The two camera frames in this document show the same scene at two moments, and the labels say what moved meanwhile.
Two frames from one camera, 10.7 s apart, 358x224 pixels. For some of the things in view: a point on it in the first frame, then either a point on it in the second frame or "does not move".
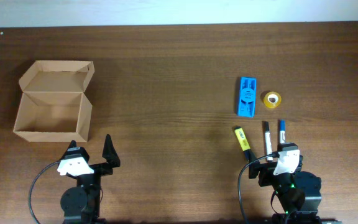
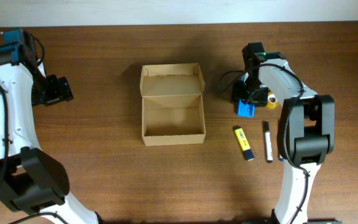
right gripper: [267, 170] → [260, 100]
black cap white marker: [268, 144] does not move
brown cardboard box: [53, 106] → [172, 104]
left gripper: [112, 159] → [61, 91]
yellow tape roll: [272, 99] does not move
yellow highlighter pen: [243, 142] does not move
